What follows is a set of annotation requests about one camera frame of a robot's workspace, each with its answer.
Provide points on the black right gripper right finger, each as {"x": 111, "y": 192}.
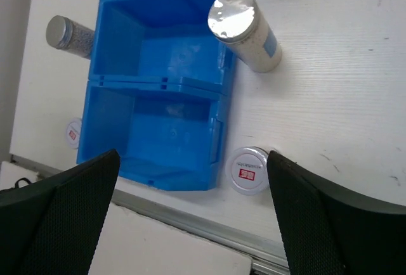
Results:
{"x": 329, "y": 229}

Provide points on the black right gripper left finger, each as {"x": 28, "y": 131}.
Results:
{"x": 53, "y": 226}

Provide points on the white-lid spice jar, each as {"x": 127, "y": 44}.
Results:
{"x": 246, "y": 170}
{"x": 73, "y": 132}

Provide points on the silver-lid shaker blue label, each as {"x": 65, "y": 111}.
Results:
{"x": 241, "y": 26}

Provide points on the blue bin near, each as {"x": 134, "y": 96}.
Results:
{"x": 170, "y": 137}

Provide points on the silver-lid shaker left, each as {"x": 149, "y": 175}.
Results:
{"x": 69, "y": 36}

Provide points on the blue bin middle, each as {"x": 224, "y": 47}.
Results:
{"x": 160, "y": 41}

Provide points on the aluminium table edge rail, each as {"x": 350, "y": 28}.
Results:
{"x": 149, "y": 231}

